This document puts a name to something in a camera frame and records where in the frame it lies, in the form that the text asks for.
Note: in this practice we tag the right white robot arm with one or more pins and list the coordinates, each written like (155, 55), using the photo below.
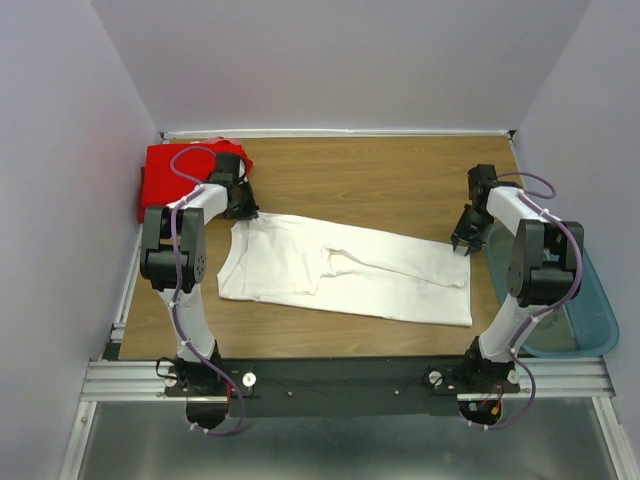
(544, 272)

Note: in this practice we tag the white t shirt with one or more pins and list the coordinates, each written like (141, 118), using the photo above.
(308, 263)

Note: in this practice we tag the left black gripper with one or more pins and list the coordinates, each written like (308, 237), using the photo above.
(249, 211)

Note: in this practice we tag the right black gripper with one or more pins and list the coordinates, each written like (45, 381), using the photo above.
(475, 241)

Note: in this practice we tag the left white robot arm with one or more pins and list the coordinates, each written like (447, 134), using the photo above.
(173, 256)

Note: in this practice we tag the folded red t shirt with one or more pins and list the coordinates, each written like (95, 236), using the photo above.
(160, 185)

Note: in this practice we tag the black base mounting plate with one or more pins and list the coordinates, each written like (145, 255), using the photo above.
(335, 387)

